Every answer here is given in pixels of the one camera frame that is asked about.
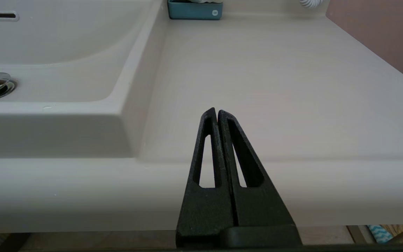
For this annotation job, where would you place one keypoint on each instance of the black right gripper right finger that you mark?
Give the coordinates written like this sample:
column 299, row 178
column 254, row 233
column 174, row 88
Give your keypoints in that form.
column 257, row 210

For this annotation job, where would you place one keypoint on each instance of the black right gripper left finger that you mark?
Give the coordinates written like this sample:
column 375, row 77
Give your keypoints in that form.
column 205, row 210

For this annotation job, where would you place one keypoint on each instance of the beige wash basin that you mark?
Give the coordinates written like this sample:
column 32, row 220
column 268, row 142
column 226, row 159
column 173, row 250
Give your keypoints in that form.
column 65, row 45

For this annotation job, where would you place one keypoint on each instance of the teal striped cloth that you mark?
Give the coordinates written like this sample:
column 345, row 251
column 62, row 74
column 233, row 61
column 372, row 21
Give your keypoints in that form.
column 380, row 233

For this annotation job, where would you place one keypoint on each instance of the blue small package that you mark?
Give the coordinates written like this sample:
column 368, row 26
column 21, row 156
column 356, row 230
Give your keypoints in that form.
column 194, row 12

